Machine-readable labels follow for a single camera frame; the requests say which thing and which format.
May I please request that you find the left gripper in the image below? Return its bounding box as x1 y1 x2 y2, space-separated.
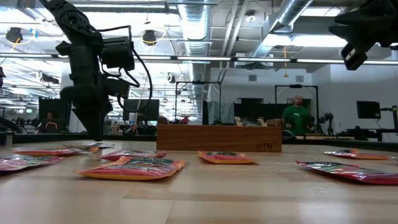
60 85 113 141

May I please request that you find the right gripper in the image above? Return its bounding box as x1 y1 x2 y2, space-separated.
328 0 398 47

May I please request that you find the vanilla cinnamon apple tea bag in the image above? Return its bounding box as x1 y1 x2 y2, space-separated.
63 144 100 152
234 116 265 126
85 142 115 149

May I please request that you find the peach passion fruit tea bag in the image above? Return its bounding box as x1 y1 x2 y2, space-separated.
323 149 391 161
12 148 85 157
198 151 256 165
74 156 187 182

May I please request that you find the strawberry tea bag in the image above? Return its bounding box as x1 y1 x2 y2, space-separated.
96 150 167 162
0 156 65 172
295 160 398 185

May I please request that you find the wooden tea box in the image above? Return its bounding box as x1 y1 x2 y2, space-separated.
156 123 283 152

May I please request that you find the person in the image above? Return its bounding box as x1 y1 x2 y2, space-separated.
281 95 313 136
35 111 66 134

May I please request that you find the black computer monitor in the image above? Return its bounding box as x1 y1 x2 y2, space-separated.
123 98 160 122
39 98 73 131

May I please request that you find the yellow hanging tag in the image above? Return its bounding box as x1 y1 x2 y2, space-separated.
282 46 289 78

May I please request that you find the black desk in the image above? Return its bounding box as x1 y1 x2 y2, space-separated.
345 126 398 142

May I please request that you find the long ceiling light strip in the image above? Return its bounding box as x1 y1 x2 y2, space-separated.
133 54 383 65

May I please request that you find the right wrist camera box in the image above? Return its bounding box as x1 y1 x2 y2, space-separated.
340 42 370 71

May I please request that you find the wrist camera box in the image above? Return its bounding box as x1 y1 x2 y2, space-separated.
103 77 131 98
340 42 370 71

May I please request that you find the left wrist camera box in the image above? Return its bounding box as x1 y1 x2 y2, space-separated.
103 77 131 98

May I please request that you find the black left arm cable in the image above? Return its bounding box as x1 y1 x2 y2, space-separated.
98 25 153 113

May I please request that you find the silver ceiling duct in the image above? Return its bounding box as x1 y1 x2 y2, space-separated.
251 0 313 58
177 0 215 103

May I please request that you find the black wall monitor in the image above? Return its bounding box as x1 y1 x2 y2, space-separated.
356 100 382 119

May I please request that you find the black metal stand frame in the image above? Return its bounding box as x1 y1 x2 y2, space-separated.
274 84 320 134
175 80 222 125

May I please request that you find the black ceiling camera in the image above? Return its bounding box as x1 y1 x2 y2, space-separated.
5 27 23 44
142 29 157 46

